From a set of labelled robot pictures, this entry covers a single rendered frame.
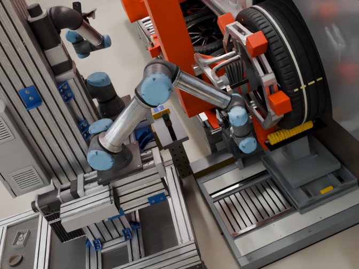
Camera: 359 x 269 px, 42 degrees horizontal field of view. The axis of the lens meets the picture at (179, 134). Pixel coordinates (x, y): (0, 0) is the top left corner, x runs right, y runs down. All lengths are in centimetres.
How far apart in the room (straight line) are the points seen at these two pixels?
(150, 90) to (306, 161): 130
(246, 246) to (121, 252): 70
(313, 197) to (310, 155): 28
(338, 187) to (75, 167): 142
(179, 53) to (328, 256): 136
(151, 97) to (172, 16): 89
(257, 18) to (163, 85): 69
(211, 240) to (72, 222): 94
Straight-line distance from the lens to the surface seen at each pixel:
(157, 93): 183
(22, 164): 241
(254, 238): 270
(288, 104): 221
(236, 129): 199
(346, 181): 278
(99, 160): 204
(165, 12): 262
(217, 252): 280
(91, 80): 259
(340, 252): 267
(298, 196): 276
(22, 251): 313
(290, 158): 286
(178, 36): 268
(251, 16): 235
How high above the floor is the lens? 211
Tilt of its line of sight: 34 degrees down
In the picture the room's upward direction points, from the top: 21 degrees counter-clockwise
